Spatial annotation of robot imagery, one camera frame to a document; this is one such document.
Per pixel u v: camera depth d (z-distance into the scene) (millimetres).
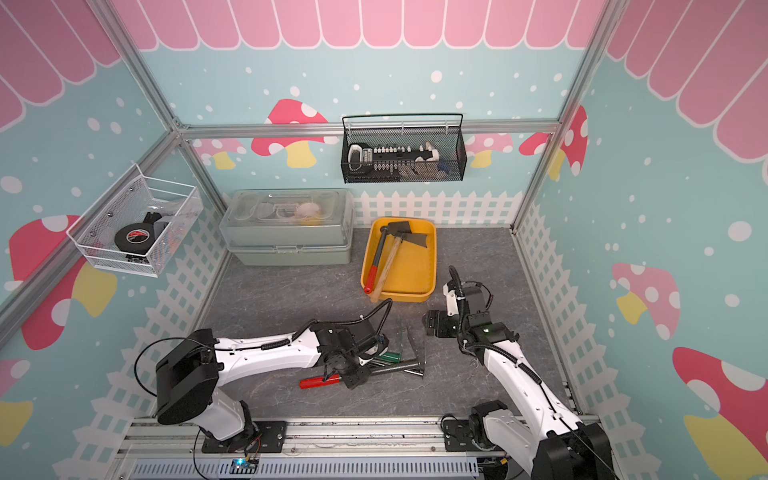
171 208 806
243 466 729
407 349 893
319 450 736
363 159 890
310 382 823
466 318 629
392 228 1163
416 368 812
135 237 707
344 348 607
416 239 1165
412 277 1065
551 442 401
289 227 1024
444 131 894
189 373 466
